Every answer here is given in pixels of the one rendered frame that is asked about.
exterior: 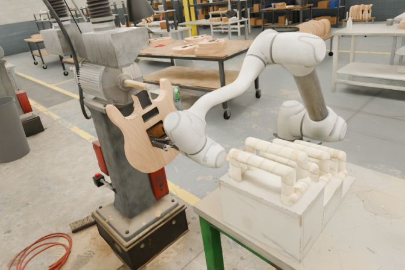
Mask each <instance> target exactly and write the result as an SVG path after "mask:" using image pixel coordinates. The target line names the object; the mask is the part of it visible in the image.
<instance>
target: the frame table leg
mask: <svg viewBox="0 0 405 270"><path fill-rule="evenodd" d="M198 216H199V215H198ZM199 223H200V227H201V235H202V242H203V247H204V254H205V258H206V265H207V270H225V269H224V259H223V254H222V245H221V235H220V232H219V231H218V230H216V229H215V228H213V227H212V226H211V227H210V226H209V222H208V221H207V220H205V219H204V218H202V217H200V216H199Z"/></svg>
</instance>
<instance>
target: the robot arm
mask: <svg viewBox="0 0 405 270"><path fill-rule="evenodd" d="M325 53H326V45H325V42H324V41H323V40H322V39H321V38H320V37H318V36H316V35H313V34H309V33H280V34H279V33H278V32H276V31H275V30H272V29H267V30H264V31H263V32H262V33H260V34H259V35H258V36H257V37H256V39H255V40H254V41H253V43H252V44H251V46H250V48H249V50H248V52H247V54H246V57H245V59H244V61H243V65H242V68H241V71H240V74H239V76H238V78H237V79H236V81H234V82H233V83H231V84H229V85H227V86H224V87H221V88H220V89H217V90H215V91H212V92H210V93H208V94H206V95H204V96H202V97H201V98H200V99H199V100H197V102H196V103H194V105H193V106H192V107H191V108H190V109H188V110H183V111H173V112H171V113H170V114H168V115H167V117H166V118H165V121H164V124H163V126H162V130H163V132H164V133H166V135H167V136H168V137H169V138H167V139H158V138H157V137H155V136H153V135H151V134H150V135H149V136H150V139H151V142H152V144H153V146H154V147H156V148H160V149H163V150H165V151H168V149H169V148H174V149H176V150H177V151H179V152H180V153H181V154H182V155H185V156H186V157H188V158H190V159H191V160H193V161H194V162H196V163H197V164H199V165H201V166H205V167H207V168H213V169H217V168H220V167H221V166H222V165H223V164H224V163H225V161H226V158H227V152H226V150H225V149H224V148H223V147H222V146H221V145H220V144H218V143H216V142H215V141H214V140H212V139H211V138H209V137H208V136H206V135H205V127H206V122H205V115H206V113H207V111H208V110H209V109H210V108H211V107H213V106H215V105H217V104H220V103H222V102H225V101H228V100H229V99H232V98H235V97H237V96H239V95H241V94H242V93H244V91H246V90H247V89H248V88H249V86H250V85H252V83H253V82H254V80H255V79H256V78H257V77H258V76H259V74H260V73H261V72H262V70H264V68H265V67H266V65H267V64H281V65H282V66H283V67H284V68H285V69H286V70H287V71H288V72H289V73H290V74H292V75H293V76H294V79H295V82H296V84H297V88H298V90H299V92H300V95H301V98H302V100H303V103H304V106H305V108H306V109H304V106H303V105H302V104H301V103H300V102H298V101H294V100H291V101H285V102H284V103H282V105H281V107H280V108H279V110H278V114H277V132H276V131H275V132H273V135H274V136H275V137H276V139H281V140H285V141H288V142H292V143H294V141H295V140H302V141H305V142H309V143H310V139H314V140H319V141H323V142H338V141H340V140H342V139H343V138H344V136H345V133H346V130H347V123H346V122H345V120H344V119H343V118H341V117H340V116H338V115H337V114H336V113H335V112H334V111H333V110H332V109H331V108H330V107H327V106H326V104H325V100H324V96H323V94H322V90H321V85H320V83H319V79H318V75H317V73H316V69H315V67H316V66H317V65H318V64H320V63H321V62H322V61H323V59H324V57H325ZM303 136H304V137H303ZM305 137H308V138H310V139H308V138H305Z"/></svg>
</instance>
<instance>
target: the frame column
mask: <svg viewBox="0 0 405 270"><path fill-rule="evenodd" d="M86 107H87V108H88V109H89V111H90V113H91V115H92V119H93V123H94V126H95V130H96V133H97V136H98V140H99V144H100V146H101V150H102V153H103V156H104V160H105V163H106V167H107V170H108V174H109V176H110V180H111V184H112V186H113V187H114V188H116V192H117V193H115V199H114V203H113V205H114V206H115V207H116V208H117V209H118V210H119V211H121V212H122V213H123V214H124V215H125V216H126V217H127V218H129V219H132V218H134V217H135V216H137V215H138V214H139V213H141V212H143V211H144V210H146V209H147V208H148V207H150V206H152V205H153V204H155V203H156V202H157V200H156V198H155V195H154V192H153V191H152V188H151V183H150V180H149V175H148V173H144V172H141V171H139V170H137V169H136V168H134V167H132V166H131V165H130V163H129V162H128V160H127V158H126V155H125V148H124V145H125V139H124V135H123V133H122V131H121V129H120V128H119V127H118V126H117V125H115V124H114V123H113V122H112V121H111V120H110V118H109V117H108V115H107V113H106V114H104V113H102V112H100V111H97V110H95V109H93V108H90V107H88V106H86ZM118 110H119V111H120V112H121V114H122V115H123V116H124V117H127V116H130V115H131V114H132V113H133V111H134V110H133V104H130V105H127V106H125V107H122V108H119V109H118Z"/></svg>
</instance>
